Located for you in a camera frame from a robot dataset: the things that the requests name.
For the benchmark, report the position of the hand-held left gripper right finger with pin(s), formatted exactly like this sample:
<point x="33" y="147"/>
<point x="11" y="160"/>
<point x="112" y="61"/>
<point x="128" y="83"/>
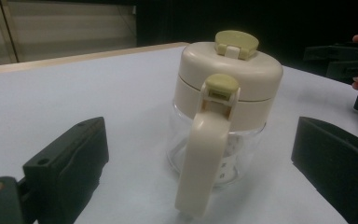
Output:
<point x="338" y="158"/>

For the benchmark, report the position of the white table mat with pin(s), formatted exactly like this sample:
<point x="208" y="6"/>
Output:
<point x="74" y="99"/>

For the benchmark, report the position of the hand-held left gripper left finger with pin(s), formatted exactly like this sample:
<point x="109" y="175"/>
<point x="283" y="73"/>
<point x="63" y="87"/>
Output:
<point x="71" y="161"/>

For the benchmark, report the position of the dark curtain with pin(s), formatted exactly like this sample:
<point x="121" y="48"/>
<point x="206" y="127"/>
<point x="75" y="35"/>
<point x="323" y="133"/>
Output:
<point x="261" y="18"/>

